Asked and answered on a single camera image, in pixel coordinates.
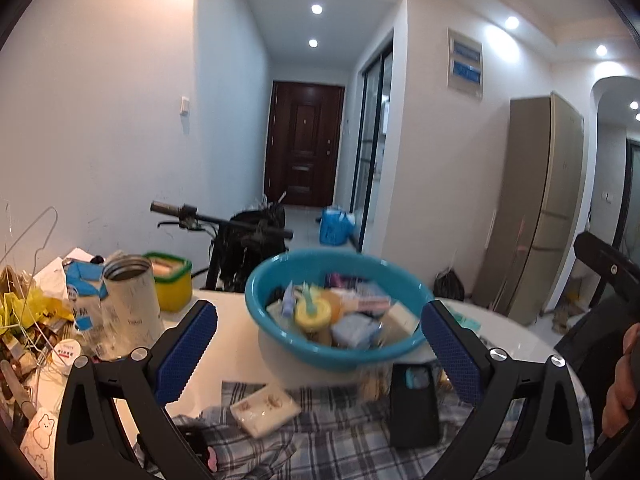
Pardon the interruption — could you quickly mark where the white light switch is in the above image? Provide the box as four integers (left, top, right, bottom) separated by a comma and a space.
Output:
180, 96, 190, 116

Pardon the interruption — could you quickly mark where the blue white milk carton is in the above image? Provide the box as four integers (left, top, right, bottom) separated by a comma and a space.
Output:
63, 259, 106, 353

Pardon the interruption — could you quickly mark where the glass sliding door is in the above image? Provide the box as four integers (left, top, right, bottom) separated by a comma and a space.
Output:
349, 41, 393, 252

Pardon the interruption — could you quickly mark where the white marble tumbler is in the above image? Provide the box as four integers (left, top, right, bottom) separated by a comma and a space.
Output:
102, 255, 164, 353

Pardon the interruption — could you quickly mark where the right hand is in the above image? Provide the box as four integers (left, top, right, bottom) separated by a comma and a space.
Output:
602, 323, 639, 438

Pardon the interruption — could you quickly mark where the electrical panel box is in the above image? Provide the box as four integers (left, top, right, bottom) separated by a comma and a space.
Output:
447, 28, 484, 100

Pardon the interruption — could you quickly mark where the clear cotton swab bag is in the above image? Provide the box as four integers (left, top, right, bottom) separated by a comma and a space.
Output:
358, 364, 393, 402

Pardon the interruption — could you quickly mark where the blue plastic bag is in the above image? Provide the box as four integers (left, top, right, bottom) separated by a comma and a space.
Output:
319, 207, 355, 246

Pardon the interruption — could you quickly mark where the white medicine bottle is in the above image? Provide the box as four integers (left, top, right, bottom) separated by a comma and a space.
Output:
50, 339, 82, 376

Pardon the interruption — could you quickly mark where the pink soap box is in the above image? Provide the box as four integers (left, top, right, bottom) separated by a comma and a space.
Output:
331, 288, 392, 316

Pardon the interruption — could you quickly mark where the wire clothes hanger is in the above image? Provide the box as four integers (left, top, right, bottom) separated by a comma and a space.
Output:
1, 205, 58, 301

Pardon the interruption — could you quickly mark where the black plush toy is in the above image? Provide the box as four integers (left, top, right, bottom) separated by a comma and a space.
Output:
177, 425, 217, 474

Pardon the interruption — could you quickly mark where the black trash bag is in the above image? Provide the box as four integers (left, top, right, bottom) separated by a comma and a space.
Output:
433, 268, 465, 301

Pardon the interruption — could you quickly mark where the green wet wipes pack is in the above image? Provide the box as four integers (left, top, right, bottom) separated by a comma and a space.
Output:
448, 308, 480, 334

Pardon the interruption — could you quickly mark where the dark wooden door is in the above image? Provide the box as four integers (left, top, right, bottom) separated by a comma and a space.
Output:
264, 81, 345, 208

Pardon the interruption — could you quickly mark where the blue plastic basin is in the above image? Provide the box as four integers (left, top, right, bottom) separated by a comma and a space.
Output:
244, 249, 434, 372

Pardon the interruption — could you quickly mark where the yellow baby cup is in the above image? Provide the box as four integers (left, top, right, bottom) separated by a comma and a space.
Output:
294, 284, 332, 334

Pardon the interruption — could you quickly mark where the white napkin pack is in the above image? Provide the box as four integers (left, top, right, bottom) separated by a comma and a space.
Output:
230, 385, 302, 438

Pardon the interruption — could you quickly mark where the beige refrigerator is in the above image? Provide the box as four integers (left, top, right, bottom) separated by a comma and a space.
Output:
472, 92, 585, 325

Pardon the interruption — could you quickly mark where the yellow green lidded container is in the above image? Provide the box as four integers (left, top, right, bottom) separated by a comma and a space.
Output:
144, 252, 193, 312

